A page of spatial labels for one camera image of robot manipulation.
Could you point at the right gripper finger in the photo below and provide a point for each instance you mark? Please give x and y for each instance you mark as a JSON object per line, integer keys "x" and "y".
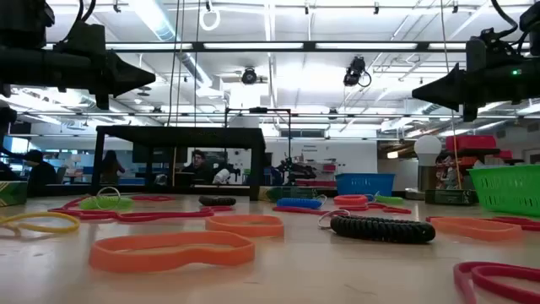
{"x": 449, "y": 100}
{"x": 447, "y": 83}

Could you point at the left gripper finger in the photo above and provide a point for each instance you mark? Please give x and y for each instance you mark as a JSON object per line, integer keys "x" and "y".
{"x": 122, "y": 90}
{"x": 124, "y": 72}

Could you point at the green plastic basket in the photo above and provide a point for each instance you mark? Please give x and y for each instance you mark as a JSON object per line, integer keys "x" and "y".
{"x": 510, "y": 190}

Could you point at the blue plastic basket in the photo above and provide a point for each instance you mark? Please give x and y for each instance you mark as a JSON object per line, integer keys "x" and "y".
{"x": 365, "y": 185}

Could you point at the orange rubber band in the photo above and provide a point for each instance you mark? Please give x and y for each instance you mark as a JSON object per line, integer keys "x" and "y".
{"x": 244, "y": 231}
{"x": 126, "y": 261}
{"x": 476, "y": 233}

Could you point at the Crayola crayon box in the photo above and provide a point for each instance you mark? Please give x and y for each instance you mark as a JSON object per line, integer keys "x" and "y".
{"x": 449, "y": 197}
{"x": 291, "y": 193}
{"x": 12, "y": 194}

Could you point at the yellow rubber band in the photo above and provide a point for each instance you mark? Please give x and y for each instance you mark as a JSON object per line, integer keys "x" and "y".
{"x": 63, "y": 229}

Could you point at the black background robot arm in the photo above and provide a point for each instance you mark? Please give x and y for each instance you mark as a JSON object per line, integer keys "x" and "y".
{"x": 297, "y": 171}

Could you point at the red storage bins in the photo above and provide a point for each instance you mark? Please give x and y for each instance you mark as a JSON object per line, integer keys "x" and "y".
{"x": 470, "y": 142}

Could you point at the table lamp with white bulb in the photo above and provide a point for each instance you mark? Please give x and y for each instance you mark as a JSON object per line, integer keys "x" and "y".
{"x": 427, "y": 150}

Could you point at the black perforated metal riser shelf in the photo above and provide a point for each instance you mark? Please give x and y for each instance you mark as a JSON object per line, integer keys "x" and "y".
{"x": 181, "y": 137}

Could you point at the person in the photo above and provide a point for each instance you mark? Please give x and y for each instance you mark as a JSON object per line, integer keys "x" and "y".
{"x": 42, "y": 175}
{"x": 111, "y": 169}
{"x": 198, "y": 169}

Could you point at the white round background object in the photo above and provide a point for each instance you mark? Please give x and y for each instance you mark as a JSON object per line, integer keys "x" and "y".
{"x": 221, "y": 176}

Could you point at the long red rubber band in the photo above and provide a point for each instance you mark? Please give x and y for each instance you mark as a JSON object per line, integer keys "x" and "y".
{"x": 160, "y": 217}

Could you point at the black overhead light bar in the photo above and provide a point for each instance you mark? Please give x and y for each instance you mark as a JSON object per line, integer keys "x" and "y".
{"x": 310, "y": 46}

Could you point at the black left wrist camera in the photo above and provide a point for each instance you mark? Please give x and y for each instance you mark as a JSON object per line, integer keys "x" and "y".
{"x": 86, "y": 40}

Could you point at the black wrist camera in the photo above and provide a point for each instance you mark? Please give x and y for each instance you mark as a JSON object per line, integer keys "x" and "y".
{"x": 485, "y": 46}
{"x": 86, "y": 40}

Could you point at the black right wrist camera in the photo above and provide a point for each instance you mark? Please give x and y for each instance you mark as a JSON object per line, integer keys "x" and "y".
{"x": 485, "y": 46}

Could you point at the black ceiling camera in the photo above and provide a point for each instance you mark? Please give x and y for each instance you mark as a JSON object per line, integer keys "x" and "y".
{"x": 353, "y": 74}

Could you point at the black table frame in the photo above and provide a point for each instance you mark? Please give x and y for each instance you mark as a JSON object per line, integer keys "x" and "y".
{"x": 63, "y": 191}

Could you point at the black overhead camera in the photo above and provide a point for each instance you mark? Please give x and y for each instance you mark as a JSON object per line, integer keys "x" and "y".
{"x": 249, "y": 77}

